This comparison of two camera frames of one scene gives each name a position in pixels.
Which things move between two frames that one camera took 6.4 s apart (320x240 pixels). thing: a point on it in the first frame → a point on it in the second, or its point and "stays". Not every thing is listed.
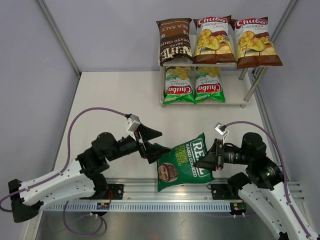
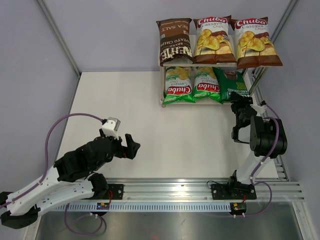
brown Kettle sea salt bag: (174, 37) stays
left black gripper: (152, 151) → (130, 151)
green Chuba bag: (178, 85) stays
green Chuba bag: (208, 85) stays
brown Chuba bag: (212, 44) stays
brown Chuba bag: (254, 48) stays
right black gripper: (213, 159) → (245, 101)
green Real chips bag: (177, 166) → (230, 82)
